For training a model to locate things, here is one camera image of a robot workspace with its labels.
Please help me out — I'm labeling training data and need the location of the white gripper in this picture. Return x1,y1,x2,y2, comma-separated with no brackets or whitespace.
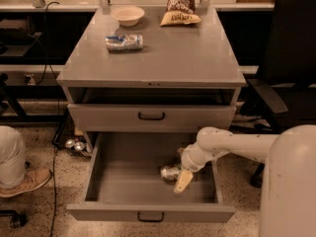
174,143,215,194

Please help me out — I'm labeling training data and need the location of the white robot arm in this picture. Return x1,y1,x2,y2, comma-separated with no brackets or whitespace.
174,125,316,237

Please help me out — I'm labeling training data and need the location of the open grey middle drawer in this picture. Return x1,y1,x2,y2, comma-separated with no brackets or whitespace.
67,132,235,223

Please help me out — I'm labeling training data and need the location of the closed grey upper drawer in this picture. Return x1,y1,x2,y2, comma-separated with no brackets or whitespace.
68,104,236,132

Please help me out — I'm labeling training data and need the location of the grey drawer cabinet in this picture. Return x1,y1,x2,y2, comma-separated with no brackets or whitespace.
57,6,245,147

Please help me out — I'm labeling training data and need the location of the blue silver can on counter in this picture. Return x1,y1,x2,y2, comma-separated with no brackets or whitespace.
105,35,143,51

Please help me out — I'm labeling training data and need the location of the black office chair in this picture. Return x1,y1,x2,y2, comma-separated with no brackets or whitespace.
228,0,316,190

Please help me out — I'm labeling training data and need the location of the tan shoe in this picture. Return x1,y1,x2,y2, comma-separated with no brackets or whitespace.
0,168,51,198

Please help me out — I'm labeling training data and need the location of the white paper bowl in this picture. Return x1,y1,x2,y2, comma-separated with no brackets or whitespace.
111,6,144,27

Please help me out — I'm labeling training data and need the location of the brown chip bag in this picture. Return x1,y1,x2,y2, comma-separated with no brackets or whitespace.
160,0,201,27

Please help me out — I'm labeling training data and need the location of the beige trouser leg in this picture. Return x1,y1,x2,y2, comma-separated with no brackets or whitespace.
0,125,26,189

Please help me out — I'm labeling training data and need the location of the black caster wheel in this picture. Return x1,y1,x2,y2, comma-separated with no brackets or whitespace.
0,210,27,228

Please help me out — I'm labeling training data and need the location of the wall power outlet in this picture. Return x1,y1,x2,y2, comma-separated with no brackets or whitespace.
24,74,36,86

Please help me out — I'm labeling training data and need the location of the black cable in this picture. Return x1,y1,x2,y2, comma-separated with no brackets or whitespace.
27,1,61,237

